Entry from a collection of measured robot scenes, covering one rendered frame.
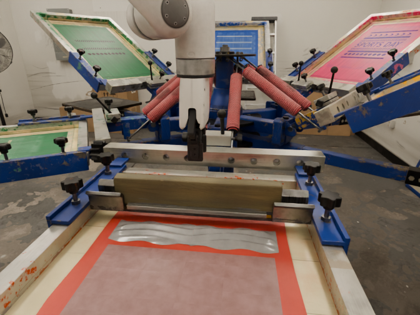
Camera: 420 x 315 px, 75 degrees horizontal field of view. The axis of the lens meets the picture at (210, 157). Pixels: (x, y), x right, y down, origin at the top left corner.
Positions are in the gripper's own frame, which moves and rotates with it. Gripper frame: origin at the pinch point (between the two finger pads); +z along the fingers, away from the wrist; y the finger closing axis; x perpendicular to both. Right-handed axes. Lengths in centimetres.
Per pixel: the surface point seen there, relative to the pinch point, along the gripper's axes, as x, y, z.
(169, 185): -6.2, 1.8, 8.5
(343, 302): 25.2, 23.7, 14.5
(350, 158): 53, -52, 21
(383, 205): 141, -175, 114
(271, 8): 47, -413, -73
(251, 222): 12.6, 0.7, 17.8
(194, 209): -0.6, 2.9, 13.8
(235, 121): 7.1, -46.7, 6.0
